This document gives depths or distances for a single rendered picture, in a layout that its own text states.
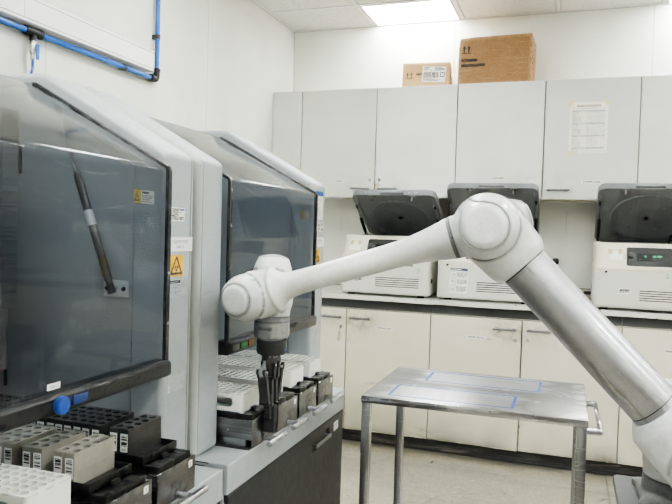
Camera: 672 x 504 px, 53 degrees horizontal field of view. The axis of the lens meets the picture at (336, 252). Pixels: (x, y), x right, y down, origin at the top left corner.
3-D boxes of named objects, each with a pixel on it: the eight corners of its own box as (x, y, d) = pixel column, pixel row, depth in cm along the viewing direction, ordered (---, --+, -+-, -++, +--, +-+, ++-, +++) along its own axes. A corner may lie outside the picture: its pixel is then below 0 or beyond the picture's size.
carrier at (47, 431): (49, 455, 131) (49, 425, 131) (57, 457, 131) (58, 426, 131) (2, 475, 121) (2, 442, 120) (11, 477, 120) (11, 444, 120)
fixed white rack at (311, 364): (225, 372, 220) (226, 353, 220) (240, 366, 230) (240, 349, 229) (309, 381, 210) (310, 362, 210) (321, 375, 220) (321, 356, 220)
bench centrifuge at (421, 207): (338, 293, 407) (341, 187, 405) (370, 286, 465) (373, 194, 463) (428, 299, 387) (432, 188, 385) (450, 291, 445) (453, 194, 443)
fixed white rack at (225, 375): (174, 392, 191) (174, 371, 191) (192, 385, 201) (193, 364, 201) (268, 404, 182) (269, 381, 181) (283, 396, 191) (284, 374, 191)
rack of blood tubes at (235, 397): (141, 405, 177) (141, 382, 177) (163, 396, 186) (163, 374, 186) (242, 418, 167) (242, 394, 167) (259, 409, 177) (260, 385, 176)
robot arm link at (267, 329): (247, 316, 167) (247, 340, 167) (281, 319, 164) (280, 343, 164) (263, 312, 175) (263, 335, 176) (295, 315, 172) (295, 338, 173)
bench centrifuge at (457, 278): (435, 299, 387) (439, 180, 384) (452, 291, 446) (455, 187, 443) (535, 305, 369) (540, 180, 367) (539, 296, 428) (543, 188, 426)
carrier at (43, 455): (77, 460, 129) (77, 430, 129) (85, 462, 129) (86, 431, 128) (31, 481, 118) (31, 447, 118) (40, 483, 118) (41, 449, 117)
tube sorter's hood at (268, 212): (61, 339, 182) (65, 105, 180) (182, 315, 240) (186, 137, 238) (229, 356, 165) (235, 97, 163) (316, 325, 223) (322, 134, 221)
